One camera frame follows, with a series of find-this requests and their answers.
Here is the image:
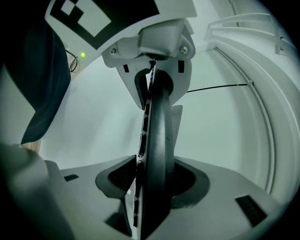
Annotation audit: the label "black keyboard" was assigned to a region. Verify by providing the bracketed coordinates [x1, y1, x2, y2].
[132, 60, 176, 240]

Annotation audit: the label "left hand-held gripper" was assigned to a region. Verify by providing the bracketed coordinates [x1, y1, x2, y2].
[44, 0, 198, 111]

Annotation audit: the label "left hand-held gripper cable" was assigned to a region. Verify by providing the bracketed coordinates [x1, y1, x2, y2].
[65, 48, 82, 74]

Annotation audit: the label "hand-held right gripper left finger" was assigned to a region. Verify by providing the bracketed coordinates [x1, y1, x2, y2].
[57, 154, 139, 238]

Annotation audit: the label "white cable trunking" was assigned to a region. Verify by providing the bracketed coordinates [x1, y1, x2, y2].
[214, 44, 277, 195]

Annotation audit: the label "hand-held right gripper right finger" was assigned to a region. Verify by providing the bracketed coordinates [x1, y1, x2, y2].
[143, 156, 282, 240]

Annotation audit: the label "black wall cable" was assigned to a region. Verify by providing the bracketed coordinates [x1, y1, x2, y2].
[186, 83, 249, 94]

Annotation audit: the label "white wire cable tray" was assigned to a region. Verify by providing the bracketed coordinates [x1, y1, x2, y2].
[203, 13, 293, 56]

